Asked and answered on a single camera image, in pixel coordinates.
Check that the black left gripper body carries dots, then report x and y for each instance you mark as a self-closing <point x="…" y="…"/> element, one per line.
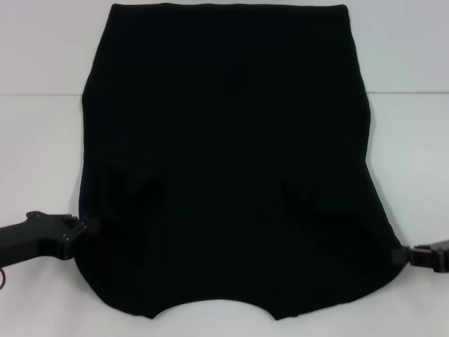
<point x="35" y="235"/>

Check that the black t-shirt with white print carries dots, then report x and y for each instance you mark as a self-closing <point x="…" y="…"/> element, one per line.
<point x="228" y="140"/>

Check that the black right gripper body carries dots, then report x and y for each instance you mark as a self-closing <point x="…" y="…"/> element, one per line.
<point x="436" y="256"/>

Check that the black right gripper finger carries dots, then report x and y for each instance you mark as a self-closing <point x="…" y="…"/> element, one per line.
<point x="403" y="256"/>

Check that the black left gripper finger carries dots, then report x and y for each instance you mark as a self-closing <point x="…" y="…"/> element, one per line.
<point x="92" y="224"/>

